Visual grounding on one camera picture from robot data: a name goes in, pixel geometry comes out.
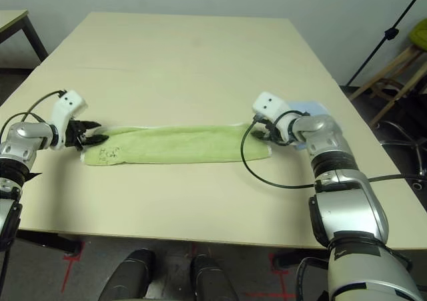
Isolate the green towel white trim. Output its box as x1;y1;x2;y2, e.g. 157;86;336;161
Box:
79;122;274;166

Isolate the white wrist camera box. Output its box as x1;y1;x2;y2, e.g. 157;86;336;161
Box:
49;89;89;150
252;91;303;145

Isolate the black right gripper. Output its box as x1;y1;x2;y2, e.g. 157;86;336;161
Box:
250;121;285;146

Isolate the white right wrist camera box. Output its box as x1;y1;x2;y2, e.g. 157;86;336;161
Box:
252;91;303;145

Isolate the thick black ribbed cable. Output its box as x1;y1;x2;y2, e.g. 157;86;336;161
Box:
296;256;331;301

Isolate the chrome office chair base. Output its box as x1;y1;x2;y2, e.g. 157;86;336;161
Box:
378;120;427;191

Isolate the green cushion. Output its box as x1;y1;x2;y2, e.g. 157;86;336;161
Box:
408;19;427;52

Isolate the black table foot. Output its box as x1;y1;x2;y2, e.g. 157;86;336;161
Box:
273;249;326;272
16;230;83;252

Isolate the beige table black frame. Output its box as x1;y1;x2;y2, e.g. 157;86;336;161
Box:
0;9;49;70

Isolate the black tripod stand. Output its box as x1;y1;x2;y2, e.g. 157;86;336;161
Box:
345;0;427;87

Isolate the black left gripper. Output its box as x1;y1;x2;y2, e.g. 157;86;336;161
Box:
64;119;109;149

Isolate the black left wrist camera cable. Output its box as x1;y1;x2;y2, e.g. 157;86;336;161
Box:
0;89;66;133

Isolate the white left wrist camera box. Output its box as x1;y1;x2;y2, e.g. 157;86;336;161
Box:
49;89;89;150

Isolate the black robot right foot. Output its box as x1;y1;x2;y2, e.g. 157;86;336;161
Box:
190;254;240;301

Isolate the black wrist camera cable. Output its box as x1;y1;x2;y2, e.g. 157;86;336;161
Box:
0;89;66;133
240;109;318;190

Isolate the folded light blue towel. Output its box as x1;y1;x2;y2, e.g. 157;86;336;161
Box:
286;100;330;152

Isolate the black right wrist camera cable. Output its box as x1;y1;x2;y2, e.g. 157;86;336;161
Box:
240;109;318;190

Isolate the wooden stool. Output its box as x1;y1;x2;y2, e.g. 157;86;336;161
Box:
348;43;427;128

